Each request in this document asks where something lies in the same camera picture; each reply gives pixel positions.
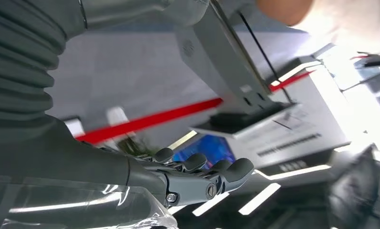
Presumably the person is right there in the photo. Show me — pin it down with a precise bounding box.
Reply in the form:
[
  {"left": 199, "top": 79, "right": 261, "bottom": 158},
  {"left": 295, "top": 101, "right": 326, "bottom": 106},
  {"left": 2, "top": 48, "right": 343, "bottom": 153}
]
[{"left": 255, "top": 0, "right": 380, "bottom": 56}]

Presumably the black stanchion pole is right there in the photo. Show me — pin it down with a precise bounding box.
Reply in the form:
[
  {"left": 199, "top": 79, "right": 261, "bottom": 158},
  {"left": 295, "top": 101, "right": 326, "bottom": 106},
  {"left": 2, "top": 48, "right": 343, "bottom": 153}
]
[{"left": 238, "top": 12, "right": 293, "bottom": 104}]

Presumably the green plant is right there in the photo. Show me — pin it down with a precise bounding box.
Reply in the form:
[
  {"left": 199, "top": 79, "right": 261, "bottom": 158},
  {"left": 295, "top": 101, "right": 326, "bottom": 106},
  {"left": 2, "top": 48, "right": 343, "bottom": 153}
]
[{"left": 116, "top": 135, "right": 154, "bottom": 156}]

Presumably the grey kiosk stand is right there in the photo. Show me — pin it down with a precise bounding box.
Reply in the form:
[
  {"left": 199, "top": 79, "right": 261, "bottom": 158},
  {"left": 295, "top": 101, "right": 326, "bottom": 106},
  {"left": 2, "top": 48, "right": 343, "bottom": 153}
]
[{"left": 175, "top": 0, "right": 299, "bottom": 140}]

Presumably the red floor stripe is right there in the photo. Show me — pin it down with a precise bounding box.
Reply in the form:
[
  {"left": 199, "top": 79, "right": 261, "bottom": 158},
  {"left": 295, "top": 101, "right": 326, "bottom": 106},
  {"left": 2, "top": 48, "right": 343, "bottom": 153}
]
[{"left": 75, "top": 70, "right": 315, "bottom": 146}]

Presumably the white reception counter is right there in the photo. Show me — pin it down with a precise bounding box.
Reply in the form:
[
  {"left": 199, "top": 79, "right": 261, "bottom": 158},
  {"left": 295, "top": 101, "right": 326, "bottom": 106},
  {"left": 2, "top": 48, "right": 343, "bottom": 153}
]
[{"left": 227, "top": 57, "right": 351, "bottom": 168}]

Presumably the blue display screen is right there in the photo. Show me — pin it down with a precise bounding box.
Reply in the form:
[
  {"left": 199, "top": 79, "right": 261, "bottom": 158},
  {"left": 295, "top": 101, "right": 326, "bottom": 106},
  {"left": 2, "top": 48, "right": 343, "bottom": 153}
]
[{"left": 173, "top": 134, "right": 236, "bottom": 169}]

